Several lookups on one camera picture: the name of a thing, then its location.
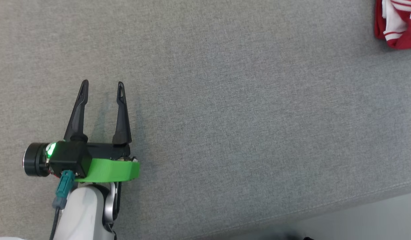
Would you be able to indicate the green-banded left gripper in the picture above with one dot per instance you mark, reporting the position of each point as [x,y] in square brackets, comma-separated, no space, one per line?
[112,170]

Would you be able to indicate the red shirt with white sleeves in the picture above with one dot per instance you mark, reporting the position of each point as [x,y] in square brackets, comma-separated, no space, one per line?
[400,23]

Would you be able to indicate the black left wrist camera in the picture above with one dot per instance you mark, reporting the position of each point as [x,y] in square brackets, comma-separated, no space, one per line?
[69,156]

